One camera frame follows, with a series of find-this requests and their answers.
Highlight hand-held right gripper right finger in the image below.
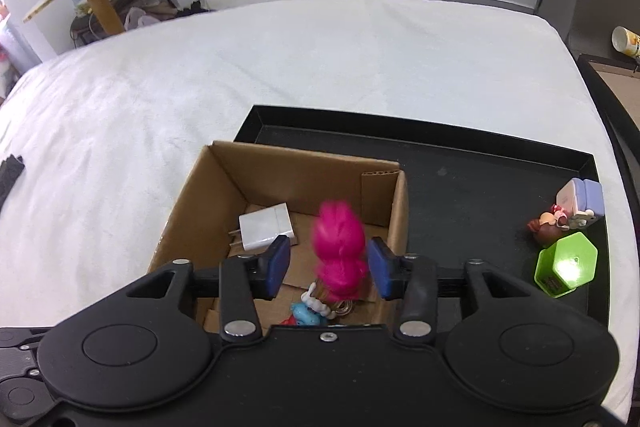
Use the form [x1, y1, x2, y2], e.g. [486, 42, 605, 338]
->
[367, 237, 543, 343]

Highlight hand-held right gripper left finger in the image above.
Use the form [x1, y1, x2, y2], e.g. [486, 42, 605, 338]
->
[125, 237, 292, 342]

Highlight white charger plug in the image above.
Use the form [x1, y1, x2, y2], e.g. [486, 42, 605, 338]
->
[229, 203, 297, 253]

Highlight blue figurine keychain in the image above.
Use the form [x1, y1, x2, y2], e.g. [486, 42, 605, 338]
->
[280, 282, 333, 327]

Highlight pink-haired troll doll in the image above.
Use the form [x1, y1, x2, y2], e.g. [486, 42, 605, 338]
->
[310, 201, 371, 308]

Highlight brown cardboard box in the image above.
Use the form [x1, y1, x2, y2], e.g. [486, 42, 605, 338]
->
[147, 140, 408, 338]

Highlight black tray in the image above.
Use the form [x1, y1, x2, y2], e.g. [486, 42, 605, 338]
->
[233, 104, 612, 333]

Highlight small brown-haired doll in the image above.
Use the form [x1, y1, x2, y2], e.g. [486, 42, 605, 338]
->
[527, 204, 571, 248]

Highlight green hexagonal box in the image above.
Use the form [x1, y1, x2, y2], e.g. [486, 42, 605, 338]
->
[535, 232, 599, 299]

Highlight lilac toy box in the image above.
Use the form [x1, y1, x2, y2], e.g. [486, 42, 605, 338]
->
[556, 178, 606, 230]

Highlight black cloth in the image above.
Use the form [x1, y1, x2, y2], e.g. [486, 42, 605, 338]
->
[0, 154, 25, 208]

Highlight black side table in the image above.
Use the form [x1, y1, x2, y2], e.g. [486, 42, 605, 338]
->
[577, 54, 640, 188]

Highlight printed paper cup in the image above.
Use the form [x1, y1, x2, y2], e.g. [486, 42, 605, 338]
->
[612, 26, 640, 58]

